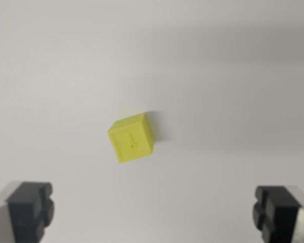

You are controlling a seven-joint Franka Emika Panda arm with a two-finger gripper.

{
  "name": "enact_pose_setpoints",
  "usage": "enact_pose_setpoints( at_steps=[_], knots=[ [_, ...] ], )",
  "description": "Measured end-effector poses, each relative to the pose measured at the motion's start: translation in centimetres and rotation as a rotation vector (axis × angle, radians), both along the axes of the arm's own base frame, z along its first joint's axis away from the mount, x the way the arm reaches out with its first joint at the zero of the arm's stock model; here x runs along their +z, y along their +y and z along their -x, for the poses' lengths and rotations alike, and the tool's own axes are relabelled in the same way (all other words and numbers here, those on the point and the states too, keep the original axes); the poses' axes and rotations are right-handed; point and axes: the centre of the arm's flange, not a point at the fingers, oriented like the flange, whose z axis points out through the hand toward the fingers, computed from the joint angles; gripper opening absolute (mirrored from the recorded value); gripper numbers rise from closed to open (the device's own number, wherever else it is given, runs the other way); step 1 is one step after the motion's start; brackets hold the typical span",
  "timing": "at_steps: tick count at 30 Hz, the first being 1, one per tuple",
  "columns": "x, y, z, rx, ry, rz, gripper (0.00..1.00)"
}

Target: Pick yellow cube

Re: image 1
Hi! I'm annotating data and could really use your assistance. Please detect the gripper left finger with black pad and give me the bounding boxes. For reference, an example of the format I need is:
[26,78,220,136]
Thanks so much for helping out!
[0,180,55,243]

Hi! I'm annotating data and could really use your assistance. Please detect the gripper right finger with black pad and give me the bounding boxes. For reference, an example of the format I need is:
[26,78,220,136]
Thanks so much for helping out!
[252,185,304,243]

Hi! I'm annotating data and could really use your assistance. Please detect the yellow plastic cube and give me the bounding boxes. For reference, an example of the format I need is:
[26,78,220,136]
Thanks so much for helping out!
[107,113,155,164]

